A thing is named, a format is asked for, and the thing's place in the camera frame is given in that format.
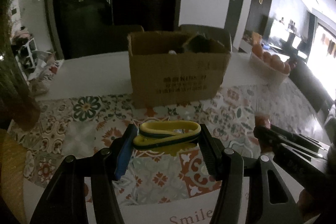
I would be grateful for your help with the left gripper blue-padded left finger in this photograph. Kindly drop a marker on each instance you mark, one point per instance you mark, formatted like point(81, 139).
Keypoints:
point(122, 149)

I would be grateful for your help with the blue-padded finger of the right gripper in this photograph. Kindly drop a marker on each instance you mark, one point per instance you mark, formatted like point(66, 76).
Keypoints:
point(275, 136)

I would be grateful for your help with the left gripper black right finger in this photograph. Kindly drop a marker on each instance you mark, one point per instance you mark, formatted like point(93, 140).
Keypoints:
point(222, 163)

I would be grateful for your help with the white basket of oranges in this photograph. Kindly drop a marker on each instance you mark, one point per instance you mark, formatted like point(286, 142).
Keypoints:
point(268, 66)

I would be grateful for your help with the dark chair at right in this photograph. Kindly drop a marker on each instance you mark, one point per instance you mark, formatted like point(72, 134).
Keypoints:
point(311, 87)

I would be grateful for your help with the patterned floral tablecloth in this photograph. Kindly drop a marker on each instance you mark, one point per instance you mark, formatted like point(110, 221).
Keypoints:
point(254, 153)

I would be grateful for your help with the brown cardboard box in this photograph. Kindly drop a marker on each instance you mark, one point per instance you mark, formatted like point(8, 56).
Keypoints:
point(158, 78)

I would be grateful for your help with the white tv cabinet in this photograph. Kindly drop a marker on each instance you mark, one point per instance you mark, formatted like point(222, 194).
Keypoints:
point(249, 46)

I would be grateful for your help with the brown wooden coaster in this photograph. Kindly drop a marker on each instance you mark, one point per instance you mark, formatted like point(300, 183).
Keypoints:
point(13, 156)

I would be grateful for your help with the glass vase with dried flowers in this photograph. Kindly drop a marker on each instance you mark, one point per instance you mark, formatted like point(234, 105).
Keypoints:
point(16, 100)

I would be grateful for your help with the mickey plush toy in box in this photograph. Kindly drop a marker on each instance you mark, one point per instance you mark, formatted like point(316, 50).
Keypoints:
point(172, 52)

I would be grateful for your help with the floral tissue pouch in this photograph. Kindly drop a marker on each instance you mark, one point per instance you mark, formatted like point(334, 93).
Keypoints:
point(42, 83)

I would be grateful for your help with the dark chair behind table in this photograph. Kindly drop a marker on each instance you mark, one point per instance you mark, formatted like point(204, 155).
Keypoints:
point(219, 34)

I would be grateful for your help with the white shoe rack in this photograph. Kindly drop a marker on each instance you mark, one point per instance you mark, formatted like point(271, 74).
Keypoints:
point(27, 56)

